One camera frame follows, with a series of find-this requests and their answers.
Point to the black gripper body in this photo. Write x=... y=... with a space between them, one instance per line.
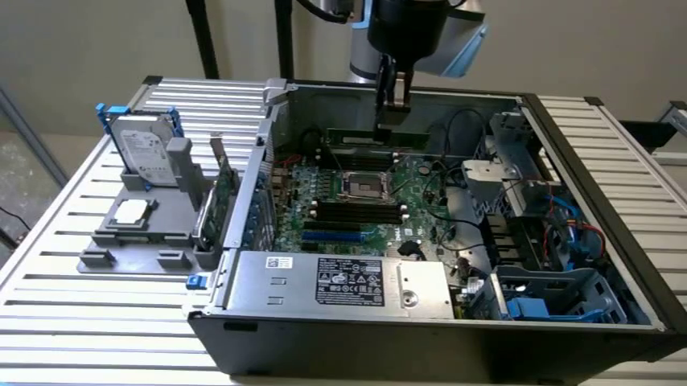
x=409 y=28

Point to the green RAM stick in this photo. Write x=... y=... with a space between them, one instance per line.
x=409 y=138

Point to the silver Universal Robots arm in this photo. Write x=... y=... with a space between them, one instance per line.
x=363 y=56

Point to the black RAM slot bank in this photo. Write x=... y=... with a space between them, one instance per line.
x=365 y=158
x=357 y=211

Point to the black expansion slot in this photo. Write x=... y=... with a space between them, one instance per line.
x=333 y=226

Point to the blue expansion slot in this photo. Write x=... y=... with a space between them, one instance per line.
x=330 y=236

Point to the CPU socket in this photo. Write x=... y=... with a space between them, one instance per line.
x=367 y=186

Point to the black stand pole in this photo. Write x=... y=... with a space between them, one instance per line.
x=285 y=40
x=205 y=40

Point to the grey metal drive cage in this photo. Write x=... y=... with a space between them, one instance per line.
x=513 y=140

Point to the grey metal fan shroud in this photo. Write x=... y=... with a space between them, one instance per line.
x=489 y=169

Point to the green motherboard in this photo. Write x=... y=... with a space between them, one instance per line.
x=419 y=209

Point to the green graphics card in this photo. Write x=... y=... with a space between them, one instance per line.
x=218 y=201

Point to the black table clamp block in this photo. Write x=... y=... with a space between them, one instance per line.
x=646 y=132

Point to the grey power supply unit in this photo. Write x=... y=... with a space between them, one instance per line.
x=301 y=285

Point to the grey parts rack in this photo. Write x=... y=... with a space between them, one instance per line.
x=161 y=237

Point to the silver CPU chip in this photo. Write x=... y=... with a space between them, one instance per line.
x=131 y=211

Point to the disk bay with blue clips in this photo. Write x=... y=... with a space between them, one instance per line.
x=558 y=293

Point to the blue case latch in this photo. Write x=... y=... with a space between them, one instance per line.
x=197 y=281

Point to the open black PC case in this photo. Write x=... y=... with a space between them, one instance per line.
x=375 y=350

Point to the hard disk with blue bracket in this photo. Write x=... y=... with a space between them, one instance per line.
x=145 y=153

